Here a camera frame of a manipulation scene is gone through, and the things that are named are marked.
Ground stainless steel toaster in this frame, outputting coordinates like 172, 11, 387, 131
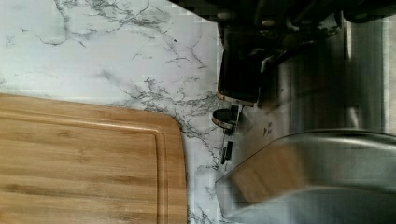
212, 19, 395, 224

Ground bamboo cutting board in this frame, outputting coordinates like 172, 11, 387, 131
1, 94, 187, 224

